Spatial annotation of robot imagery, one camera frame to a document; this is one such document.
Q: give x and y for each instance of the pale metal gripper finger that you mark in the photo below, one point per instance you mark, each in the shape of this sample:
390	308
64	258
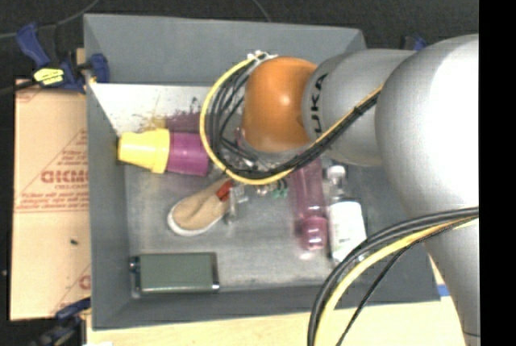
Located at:
243	194
231	209

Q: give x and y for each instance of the tan toy shoe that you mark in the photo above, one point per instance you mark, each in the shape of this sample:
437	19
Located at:
197	211

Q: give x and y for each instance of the grey metal bin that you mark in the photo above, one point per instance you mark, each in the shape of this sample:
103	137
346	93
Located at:
258	251

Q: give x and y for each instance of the purple clear plastic bottle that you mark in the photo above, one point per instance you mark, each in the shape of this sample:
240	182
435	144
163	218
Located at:
310	211

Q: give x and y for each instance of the dark green flat block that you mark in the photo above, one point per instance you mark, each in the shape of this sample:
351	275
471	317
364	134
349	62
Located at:
175	272

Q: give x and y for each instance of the purple and yellow cup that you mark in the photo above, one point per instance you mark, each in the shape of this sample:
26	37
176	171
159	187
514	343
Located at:
161	151

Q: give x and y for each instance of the clear plastic bottle white label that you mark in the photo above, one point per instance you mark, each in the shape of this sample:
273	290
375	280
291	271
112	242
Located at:
346	225

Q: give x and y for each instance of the brown cardboard board red print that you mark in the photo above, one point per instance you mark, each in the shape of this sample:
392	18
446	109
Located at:
48	142

